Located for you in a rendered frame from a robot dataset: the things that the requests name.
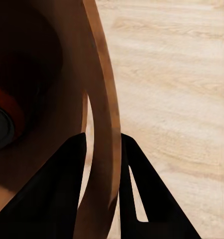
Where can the can of soda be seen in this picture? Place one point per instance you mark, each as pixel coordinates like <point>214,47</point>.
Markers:
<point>19,86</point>

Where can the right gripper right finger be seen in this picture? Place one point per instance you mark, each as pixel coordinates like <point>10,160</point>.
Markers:
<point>166,220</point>

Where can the trash can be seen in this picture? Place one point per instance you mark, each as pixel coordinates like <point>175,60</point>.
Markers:
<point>66,42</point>

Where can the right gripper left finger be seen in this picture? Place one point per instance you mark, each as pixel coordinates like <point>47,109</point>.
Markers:
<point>46,206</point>

